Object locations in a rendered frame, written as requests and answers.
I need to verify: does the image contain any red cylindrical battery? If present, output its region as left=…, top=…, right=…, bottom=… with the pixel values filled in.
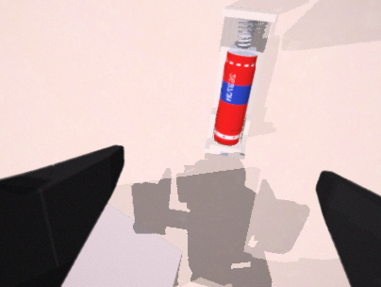
left=214, top=49, right=257, bottom=145

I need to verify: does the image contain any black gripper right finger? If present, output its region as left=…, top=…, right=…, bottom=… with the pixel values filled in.
left=316, top=170, right=381, bottom=287

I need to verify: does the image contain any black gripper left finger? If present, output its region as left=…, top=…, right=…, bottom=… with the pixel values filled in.
left=0, top=144, right=124, bottom=287

